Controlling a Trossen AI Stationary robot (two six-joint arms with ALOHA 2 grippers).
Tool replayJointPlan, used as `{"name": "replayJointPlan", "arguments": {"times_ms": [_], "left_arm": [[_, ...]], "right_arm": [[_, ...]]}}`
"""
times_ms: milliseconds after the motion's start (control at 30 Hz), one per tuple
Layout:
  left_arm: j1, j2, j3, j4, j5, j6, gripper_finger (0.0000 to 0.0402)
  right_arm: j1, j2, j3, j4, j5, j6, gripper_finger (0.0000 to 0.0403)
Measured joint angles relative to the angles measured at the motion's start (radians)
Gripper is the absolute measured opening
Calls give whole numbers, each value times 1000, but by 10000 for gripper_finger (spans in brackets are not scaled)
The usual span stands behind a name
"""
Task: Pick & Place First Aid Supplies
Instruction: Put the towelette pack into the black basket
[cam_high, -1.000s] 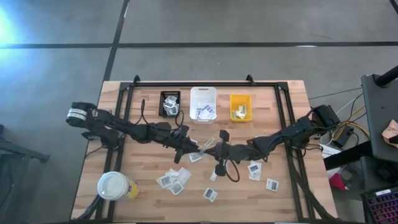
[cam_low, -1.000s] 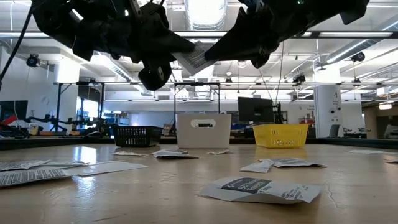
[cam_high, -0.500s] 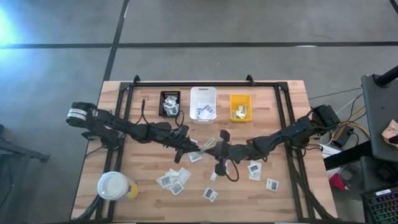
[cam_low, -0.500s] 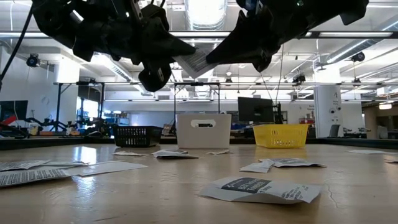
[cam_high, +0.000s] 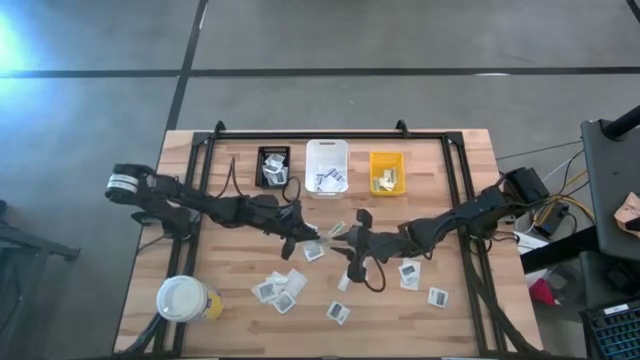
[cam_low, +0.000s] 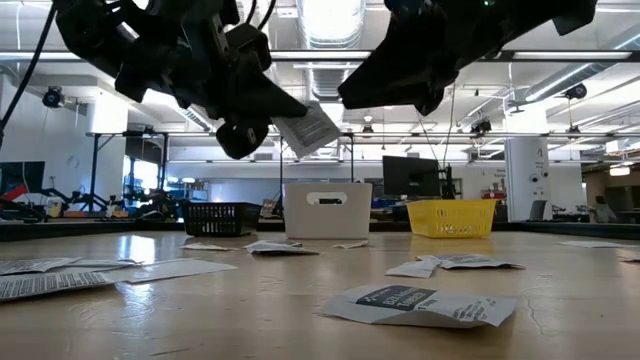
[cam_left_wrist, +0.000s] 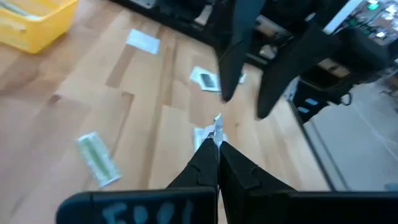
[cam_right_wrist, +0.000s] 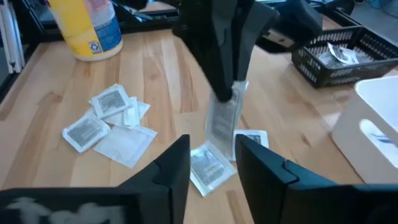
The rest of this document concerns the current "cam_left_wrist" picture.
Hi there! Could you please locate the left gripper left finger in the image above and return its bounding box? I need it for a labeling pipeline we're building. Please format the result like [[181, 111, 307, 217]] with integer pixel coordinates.
[[55, 138, 218, 224]]

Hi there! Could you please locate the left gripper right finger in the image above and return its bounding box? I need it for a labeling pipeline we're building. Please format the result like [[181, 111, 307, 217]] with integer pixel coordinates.
[[219, 141, 398, 224]]

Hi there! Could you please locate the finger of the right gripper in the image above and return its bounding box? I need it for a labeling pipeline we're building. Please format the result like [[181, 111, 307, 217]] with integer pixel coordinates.
[[216, 0, 267, 103], [255, 22, 343, 121]]

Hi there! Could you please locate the green striped bandage packet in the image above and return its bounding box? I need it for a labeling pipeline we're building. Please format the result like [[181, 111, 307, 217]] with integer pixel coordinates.
[[76, 131, 123, 189]]

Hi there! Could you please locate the torn white text-printed packet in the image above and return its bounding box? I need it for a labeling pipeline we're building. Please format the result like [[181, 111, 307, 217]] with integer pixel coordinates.
[[193, 113, 228, 151]]

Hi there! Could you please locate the black power supply box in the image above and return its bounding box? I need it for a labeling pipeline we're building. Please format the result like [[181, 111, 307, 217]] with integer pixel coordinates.
[[292, 74, 354, 124]]

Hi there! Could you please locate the white printed towelette packet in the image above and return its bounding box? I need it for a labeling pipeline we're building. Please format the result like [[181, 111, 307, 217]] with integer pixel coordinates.
[[189, 65, 247, 93]]

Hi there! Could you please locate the yellow plastic basket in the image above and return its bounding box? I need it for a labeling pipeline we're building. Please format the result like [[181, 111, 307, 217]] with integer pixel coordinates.
[[0, 0, 79, 55]]

